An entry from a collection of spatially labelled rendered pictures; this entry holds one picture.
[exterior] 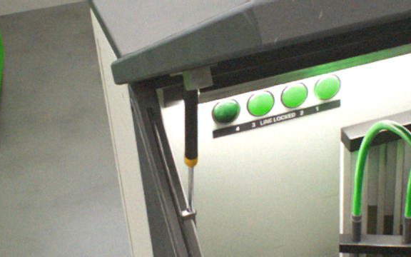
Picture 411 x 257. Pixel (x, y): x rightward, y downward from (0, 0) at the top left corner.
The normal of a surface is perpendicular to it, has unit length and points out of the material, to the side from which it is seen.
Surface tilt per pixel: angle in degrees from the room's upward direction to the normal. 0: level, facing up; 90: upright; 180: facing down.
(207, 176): 90
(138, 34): 0
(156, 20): 0
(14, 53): 0
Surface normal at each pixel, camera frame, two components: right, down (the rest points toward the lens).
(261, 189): 0.31, 0.50
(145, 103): 0.15, -0.27
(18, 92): -0.08, -0.83
